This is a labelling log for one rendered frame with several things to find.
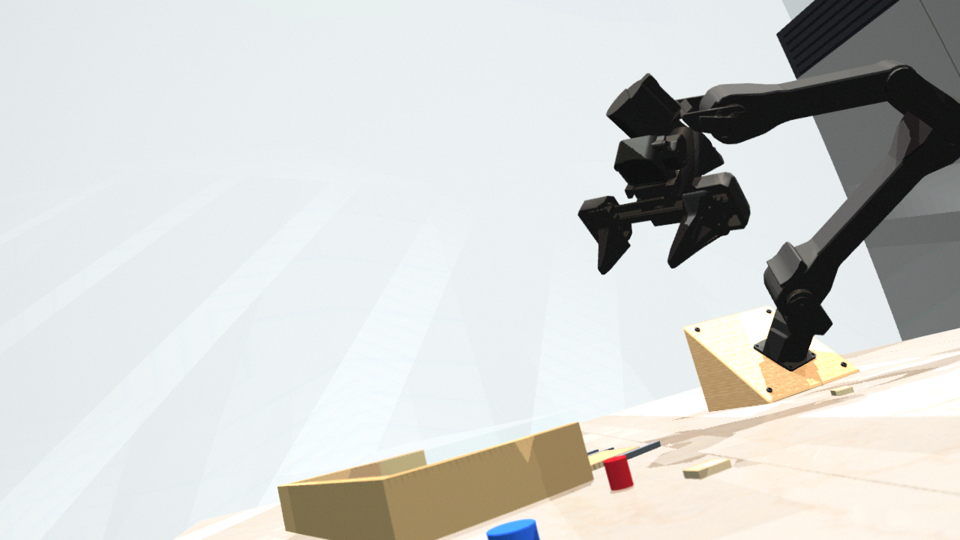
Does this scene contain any blue cylinder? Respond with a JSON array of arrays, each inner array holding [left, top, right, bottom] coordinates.
[[487, 519, 540, 540]]

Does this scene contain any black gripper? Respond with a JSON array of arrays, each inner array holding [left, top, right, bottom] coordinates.
[[577, 156, 751, 275]]

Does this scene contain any red cylinder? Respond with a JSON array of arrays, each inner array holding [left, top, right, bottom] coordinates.
[[603, 455, 634, 491]]

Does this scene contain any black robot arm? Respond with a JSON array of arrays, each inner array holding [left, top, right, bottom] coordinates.
[[606, 59, 960, 371]]

